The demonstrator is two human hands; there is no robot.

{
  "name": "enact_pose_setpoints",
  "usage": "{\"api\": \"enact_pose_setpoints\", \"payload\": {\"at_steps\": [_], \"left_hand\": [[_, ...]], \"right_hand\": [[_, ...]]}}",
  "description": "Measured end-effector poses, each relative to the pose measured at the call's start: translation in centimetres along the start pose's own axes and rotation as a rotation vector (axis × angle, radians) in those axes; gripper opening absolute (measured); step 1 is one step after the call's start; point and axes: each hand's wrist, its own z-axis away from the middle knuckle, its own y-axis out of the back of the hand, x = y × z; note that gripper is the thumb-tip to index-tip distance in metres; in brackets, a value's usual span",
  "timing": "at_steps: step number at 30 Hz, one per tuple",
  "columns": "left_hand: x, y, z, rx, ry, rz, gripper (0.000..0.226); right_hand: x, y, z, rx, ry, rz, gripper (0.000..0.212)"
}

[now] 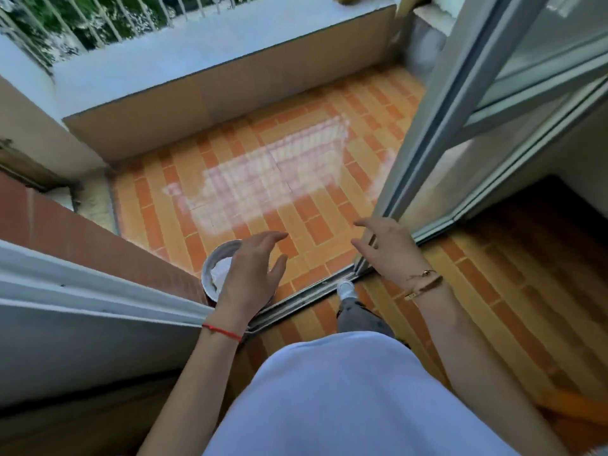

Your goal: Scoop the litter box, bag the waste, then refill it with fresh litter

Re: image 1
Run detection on person's right hand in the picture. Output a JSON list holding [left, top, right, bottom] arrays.
[[351, 217, 436, 293]]

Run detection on white metal balcony railing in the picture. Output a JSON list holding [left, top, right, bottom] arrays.
[[0, 0, 295, 75]]

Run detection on white cloth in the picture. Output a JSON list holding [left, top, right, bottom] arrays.
[[210, 256, 234, 288]]

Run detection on gold bangle bracelet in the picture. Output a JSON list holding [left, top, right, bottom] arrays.
[[403, 275, 444, 301]]

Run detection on white window frame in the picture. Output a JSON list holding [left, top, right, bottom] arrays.
[[0, 239, 215, 410]]

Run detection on white round bowl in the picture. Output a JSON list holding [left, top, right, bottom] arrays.
[[201, 239, 277, 307]]

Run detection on metal door floor track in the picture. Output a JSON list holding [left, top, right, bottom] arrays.
[[246, 222, 459, 334]]

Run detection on green plants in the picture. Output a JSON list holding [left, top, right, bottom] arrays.
[[0, 0, 267, 67]]

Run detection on person's right forearm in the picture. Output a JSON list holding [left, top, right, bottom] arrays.
[[405, 276, 571, 456]]

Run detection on red string bracelet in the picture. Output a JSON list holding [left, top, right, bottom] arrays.
[[202, 324, 243, 342]]

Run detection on aluminium sliding glass door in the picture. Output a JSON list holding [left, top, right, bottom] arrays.
[[354, 0, 608, 277]]

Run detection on grey trouser leg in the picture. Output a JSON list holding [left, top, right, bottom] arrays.
[[336, 297, 412, 350]]

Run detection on white shirt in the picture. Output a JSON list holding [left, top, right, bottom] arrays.
[[203, 331, 522, 456]]

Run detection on person's left hand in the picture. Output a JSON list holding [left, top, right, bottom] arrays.
[[215, 231, 289, 332]]

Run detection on person's left forearm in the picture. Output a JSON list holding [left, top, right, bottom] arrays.
[[137, 323, 249, 456]]

